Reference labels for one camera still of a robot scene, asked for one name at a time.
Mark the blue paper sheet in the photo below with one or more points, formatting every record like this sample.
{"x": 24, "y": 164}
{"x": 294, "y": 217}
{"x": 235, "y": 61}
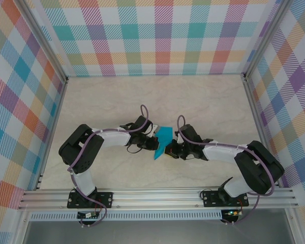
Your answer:
{"x": 165, "y": 133}

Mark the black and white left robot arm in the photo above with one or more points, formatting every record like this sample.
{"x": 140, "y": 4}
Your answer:
{"x": 78, "y": 152}

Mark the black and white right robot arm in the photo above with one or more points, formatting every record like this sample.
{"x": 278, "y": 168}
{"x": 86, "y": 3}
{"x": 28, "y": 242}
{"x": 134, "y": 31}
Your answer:
{"x": 259, "y": 167}

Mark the small circuit board with LED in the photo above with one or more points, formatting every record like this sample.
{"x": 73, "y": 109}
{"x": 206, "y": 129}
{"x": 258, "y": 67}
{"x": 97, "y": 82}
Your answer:
{"x": 232, "y": 213}

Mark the grey metal panel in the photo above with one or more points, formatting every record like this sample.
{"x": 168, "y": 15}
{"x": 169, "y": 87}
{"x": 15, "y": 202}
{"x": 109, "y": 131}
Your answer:
{"x": 155, "y": 232}

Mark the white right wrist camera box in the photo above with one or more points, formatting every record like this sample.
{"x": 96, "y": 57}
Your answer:
{"x": 178, "y": 137}

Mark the long aluminium mounting rail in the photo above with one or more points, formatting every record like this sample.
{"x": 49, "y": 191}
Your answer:
{"x": 155, "y": 198}

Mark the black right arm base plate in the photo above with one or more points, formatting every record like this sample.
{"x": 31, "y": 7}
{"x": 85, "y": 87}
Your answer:
{"x": 209, "y": 199}

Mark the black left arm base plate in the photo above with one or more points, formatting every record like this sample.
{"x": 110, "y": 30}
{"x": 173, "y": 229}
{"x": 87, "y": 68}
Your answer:
{"x": 106, "y": 199}

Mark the aluminium side rail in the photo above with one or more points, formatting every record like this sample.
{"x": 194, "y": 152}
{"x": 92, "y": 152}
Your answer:
{"x": 258, "y": 127}
{"x": 54, "y": 127}

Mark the aluminium frame leg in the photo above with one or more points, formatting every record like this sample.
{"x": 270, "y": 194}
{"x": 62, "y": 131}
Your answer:
{"x": 294, "y": 226}
{"x": 21, "y": 228}

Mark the aluminium frame post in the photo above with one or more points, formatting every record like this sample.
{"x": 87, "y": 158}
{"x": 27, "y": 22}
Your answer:
{"x": 264, "y": 38}
{"x": 47, "y": 43}

